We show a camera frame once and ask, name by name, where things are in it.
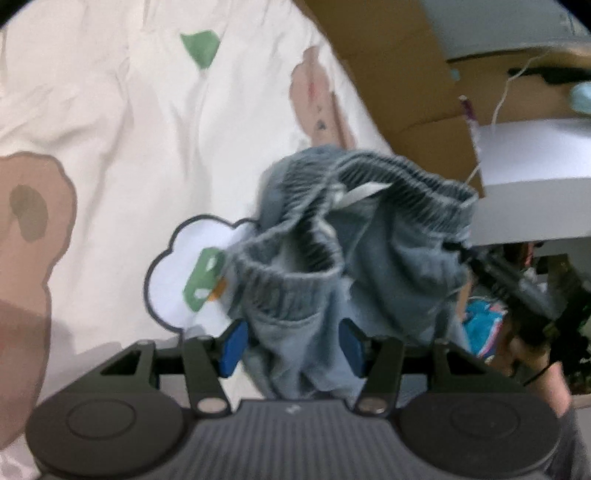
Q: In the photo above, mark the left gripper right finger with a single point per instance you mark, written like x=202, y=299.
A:
x=377, y=360

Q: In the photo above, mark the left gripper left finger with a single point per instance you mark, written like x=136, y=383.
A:
x=206, y=360

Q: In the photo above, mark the light blue denim pants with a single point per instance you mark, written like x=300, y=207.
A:
x=347, y=234

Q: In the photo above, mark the person right hand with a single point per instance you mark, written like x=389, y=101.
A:
x=543, y=377

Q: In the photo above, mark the teal patterned cloth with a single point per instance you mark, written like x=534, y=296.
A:
x=483, y=320

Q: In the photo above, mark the white shelf board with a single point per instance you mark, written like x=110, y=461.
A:
x=536, y=178

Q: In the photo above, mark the cream bear print duvet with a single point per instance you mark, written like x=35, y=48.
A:
x=119, y=121

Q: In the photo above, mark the brown cardboard sheet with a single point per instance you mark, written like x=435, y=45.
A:
x=426, y=108

